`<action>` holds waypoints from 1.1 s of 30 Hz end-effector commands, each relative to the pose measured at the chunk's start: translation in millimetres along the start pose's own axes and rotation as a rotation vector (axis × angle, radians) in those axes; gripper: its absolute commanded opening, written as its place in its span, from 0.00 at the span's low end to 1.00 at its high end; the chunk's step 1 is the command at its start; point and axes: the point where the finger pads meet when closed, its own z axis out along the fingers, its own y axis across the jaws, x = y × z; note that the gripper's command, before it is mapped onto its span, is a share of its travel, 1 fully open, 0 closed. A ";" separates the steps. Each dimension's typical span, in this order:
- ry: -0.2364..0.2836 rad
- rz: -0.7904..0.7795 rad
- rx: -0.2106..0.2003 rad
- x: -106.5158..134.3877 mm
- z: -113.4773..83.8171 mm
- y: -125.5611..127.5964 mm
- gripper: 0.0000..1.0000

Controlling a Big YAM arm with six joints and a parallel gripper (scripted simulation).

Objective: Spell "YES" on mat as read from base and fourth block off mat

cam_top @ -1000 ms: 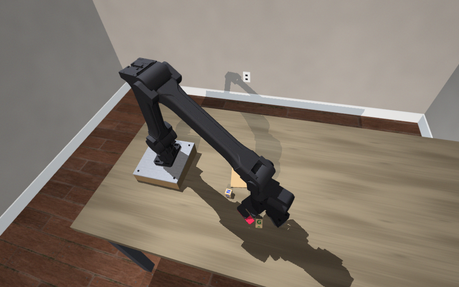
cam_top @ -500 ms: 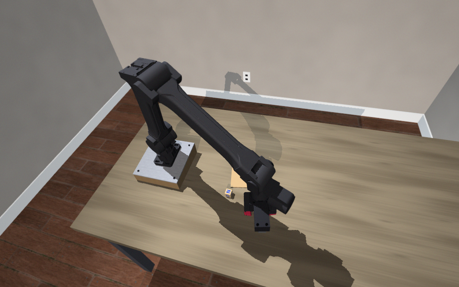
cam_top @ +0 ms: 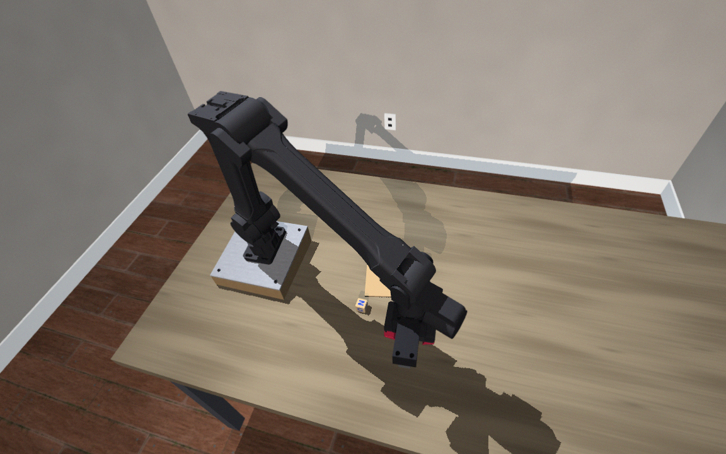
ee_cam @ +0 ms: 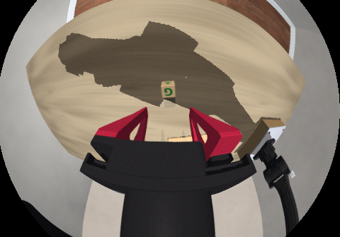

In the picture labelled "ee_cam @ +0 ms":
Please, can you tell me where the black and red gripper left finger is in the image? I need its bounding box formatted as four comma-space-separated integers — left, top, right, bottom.
95, 107, 148, 141

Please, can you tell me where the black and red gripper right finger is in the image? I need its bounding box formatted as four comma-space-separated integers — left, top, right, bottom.
189, 108, 242, 161

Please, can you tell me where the beige flat mat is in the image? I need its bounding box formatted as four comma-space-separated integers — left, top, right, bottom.
169, 134, 207, 142

